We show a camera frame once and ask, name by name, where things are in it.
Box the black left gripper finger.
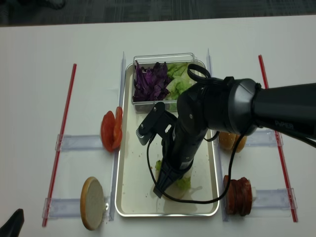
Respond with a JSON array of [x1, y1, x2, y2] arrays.
[[0, 209, 24, 237]]

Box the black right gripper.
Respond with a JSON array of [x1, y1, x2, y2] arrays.
[[153, 118, 207, 198]]

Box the green lettuce pieces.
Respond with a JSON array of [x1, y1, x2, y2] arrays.
[[155, 62, 196, 191]]

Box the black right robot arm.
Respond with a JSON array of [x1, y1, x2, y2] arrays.
[[149, 78, 316, 197]]

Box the front meat patty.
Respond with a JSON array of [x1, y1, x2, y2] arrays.
[[223, 175, 236, 215]]

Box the inner tomato slice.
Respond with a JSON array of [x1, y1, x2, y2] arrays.
[[112, 107, 123, 149]]

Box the tomato slice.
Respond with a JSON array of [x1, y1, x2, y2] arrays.
[[100, 111, 115, 153], [112, 107, 123, 149]]

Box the rear meat patties stack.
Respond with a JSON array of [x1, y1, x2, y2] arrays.
[[233, 177, 252, 216]]

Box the outer tomato slice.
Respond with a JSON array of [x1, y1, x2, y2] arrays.
[[100, 111, 115, 153]]

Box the bun bottom on tray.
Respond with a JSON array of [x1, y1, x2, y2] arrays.
[[165, 167, 193, 199]]

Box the silver metal tray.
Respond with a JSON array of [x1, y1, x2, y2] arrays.
[[116, 64, 221, 217]]

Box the left lower clear track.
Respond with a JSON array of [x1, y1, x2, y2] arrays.
[[42, 198, 80, 219]]

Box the clear track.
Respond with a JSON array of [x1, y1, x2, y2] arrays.
[[55, 134, 103, 152], [252, 189, 297, 209], [42, 198, 80, 219], [245, 129, 283, 147]]

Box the front sesame bun top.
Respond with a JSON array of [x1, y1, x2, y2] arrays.
[[219, 132, 238, 150]]

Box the sesame bun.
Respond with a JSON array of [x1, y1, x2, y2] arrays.
[[219, 132, 238, 150], [233, 135, 247, 153]]

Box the upright bun bottom slice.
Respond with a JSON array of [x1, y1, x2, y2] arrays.
[[80, 177, 104, 231]]

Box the rear sesame bun top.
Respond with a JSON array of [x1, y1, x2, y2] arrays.
[[233, 135, 247, 153]]

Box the white patty pusher block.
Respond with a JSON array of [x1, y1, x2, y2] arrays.
[[249, 181, 257, 202]]

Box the purple cabbage shreds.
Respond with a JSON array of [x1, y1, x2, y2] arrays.
[[133, 61, 171, 102]]

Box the clear plastic salad box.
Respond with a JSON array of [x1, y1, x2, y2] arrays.
[[131, 53, 205, 113]]

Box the right upper clear track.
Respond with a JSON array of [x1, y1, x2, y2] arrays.
[[245, 129, 283, 147]]

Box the left upper clear track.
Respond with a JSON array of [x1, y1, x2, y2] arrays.
[[55, 134, 103, 152]]

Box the right lower clear track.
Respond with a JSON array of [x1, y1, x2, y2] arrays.
[[252, 189, 297, 209]]

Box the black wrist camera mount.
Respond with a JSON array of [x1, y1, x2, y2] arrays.
[[136, 102, 177, 146]]

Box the left clear long rail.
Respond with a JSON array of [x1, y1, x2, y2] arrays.
[[108, 52, 126, 221]]

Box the left red rail strip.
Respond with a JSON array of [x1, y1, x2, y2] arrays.
[[42, 64, 77, 228]]

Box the red rail strip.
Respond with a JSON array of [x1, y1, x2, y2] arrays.
[[258, 54, 298, 223], [42, 64, 77, 228]]

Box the right red rail strip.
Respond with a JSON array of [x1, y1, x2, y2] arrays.
[[258, 54, 298, 223]]

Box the black camera cable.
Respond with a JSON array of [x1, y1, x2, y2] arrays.
[[147, 63, 316, 204]]

